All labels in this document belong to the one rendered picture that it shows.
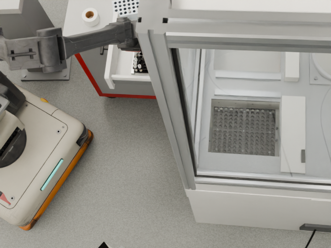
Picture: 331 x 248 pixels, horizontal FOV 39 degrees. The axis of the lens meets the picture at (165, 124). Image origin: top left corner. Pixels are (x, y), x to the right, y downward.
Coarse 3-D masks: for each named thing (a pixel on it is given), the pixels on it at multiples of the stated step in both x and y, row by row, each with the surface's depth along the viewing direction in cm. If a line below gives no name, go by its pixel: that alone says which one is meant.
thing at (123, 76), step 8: (120, 56) 191; (128, 56) 191; (120, 64) 190; (128, 64) 189; (120, 72) 189; (128, 72) 188; (112, 80) 184; (120, 80) 183; (128, 80) 183; (136, 80) 182; (144, 80) 182
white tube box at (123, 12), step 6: (114, 0) 204; (120, 0) 204; (126, 0) 204; (132, 0) 205; (138, 0) 203; (114, 6) 204; (120, 6) 205; (126, 6) 203; (132, 6) 203; (120, 12) 202; (126, 12) 203; (132, 12) 202; (132, 18) 204
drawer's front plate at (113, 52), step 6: (114, 12) 187; (114, 18) 186; (108, 48) 182; (114, 48) 185; (108, 54) 181; (114, 54) 185; (108, 60) 180; (114, 60) 186; (108, 66) 180; (114, 66) 186; (108, 72) 179; (114, 72) 187; (108, 78) 178; (108, 84) 184; (114, 84) 188
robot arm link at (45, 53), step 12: (0, 36) 145; (36, 36) 122; (48, 36) 120; (0, 48) 127; (12, 48) 118; (24, 48) 119; (36, 48) 119; (48, 48) 120; (0, 60) 148; (12, 60) 119; (24, 60) 119; (36, 60) 120; (48, 60) 120
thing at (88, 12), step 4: (88, 8) 204; (92, 8) 204; (84, 12) 204; (88, 12) 204; (92, 12) 204; (96, 12) 203; (84, 16) 203; (88, 16) 206; (96, 16) 202; (84, 20) 202; (88, 20) 202; (92, 20) 202; (96, 20) 203; (88, 24) 204; (92, 24) 204; (96, 24) 205
